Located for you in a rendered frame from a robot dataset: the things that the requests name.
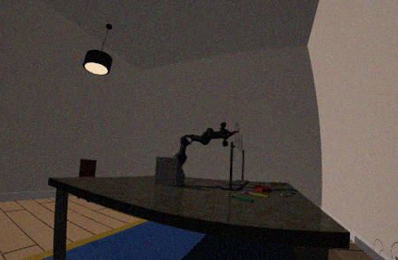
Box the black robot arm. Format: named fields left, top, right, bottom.
left=173, top=127, right=228, bottom=165

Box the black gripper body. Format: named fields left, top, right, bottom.
left=216, top=122, right=228, bottom=147

